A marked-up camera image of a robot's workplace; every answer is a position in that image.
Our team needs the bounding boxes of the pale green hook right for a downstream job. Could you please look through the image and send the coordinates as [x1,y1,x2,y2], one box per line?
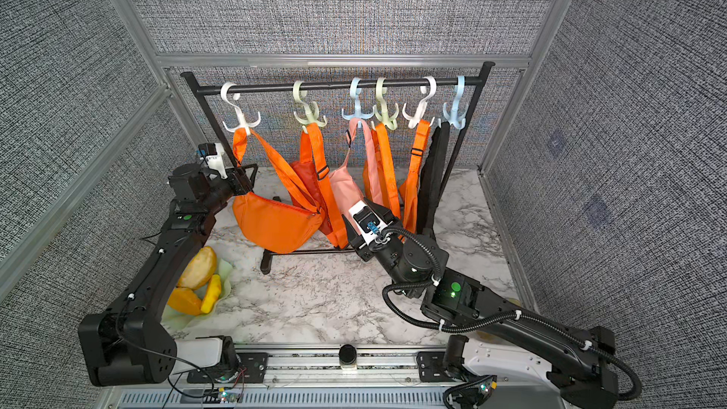
[374,78,399,131]

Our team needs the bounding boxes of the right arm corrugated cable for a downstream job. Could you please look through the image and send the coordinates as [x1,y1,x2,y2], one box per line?
[368,223,644,401]

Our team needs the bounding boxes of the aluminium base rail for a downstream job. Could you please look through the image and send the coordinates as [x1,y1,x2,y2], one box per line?
[95,345,569,409]

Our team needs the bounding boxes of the white hook far left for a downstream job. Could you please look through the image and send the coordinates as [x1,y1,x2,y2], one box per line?
[220,83,261,136]

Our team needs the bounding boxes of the black garment rack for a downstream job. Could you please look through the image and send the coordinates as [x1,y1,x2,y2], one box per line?
[180,61,496,275]

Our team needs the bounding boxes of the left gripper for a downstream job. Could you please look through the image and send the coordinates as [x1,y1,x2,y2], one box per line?
[201,162,257,215]

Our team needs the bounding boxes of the pale green plate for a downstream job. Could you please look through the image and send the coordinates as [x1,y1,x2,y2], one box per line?
[164,258,235,331]

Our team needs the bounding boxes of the pale green hook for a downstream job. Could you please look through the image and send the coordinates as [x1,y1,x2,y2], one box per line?
[374,78,399,131]
[293,81,328,132]

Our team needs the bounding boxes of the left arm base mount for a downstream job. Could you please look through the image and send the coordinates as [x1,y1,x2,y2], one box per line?
[172,335,269,384]

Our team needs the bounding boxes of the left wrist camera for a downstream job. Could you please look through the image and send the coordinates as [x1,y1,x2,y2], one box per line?
[197,143,227,179]

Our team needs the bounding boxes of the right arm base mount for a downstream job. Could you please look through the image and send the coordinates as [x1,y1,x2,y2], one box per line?
[415,334,560,409]

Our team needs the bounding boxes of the yellow banana piece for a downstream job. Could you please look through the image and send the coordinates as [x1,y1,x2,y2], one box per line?
[200,274,223,314]

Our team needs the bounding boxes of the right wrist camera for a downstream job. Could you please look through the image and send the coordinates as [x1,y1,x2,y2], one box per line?
[346,199,395,253]

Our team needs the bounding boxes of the red-orange sling bag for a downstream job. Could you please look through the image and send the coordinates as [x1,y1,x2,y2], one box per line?
[291,123,348,249]

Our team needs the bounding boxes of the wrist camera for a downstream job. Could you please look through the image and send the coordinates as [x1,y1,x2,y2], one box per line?
[346,199,395,253]
[197,143,227,179]

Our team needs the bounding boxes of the orange fruit piece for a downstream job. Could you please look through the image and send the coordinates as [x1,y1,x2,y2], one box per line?
[167,287,202,316]

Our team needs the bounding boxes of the light blue hook centre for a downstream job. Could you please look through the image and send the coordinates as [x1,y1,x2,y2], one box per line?
[341,78,374,120]

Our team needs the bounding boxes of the white hook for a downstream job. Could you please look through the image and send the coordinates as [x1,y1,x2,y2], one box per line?
[401,76,437,129]
[220,83,261,136]

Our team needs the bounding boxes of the white hook right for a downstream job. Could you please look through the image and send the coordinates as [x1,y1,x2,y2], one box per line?
[401,76,437,129]

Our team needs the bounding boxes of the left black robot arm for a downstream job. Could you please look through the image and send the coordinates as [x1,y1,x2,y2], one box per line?
[78,164,255,387]

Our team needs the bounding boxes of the light blue hook far right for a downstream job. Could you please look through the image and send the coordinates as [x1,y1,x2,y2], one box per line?
[443,76,467,130]

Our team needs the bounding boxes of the black knob on rail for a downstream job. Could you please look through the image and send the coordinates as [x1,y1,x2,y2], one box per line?
[338,344,358,369]

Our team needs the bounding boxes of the orange sling bag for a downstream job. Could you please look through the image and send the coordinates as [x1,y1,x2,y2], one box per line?
[399,121,431,233]
[362,122,401,218]
[232,130,325,254]

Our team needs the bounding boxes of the pink sling bag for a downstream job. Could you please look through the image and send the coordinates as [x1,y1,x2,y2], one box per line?
[329,119,384,223]

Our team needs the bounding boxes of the black sling bag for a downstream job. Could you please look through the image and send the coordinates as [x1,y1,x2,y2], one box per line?
[417,122,451,234]

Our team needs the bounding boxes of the light blue hook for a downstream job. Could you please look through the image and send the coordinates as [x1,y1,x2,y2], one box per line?
[443,76,467,130]
[341,78,374,120]

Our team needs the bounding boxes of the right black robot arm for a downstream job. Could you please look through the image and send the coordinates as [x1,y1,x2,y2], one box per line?
[344,202,642,408]

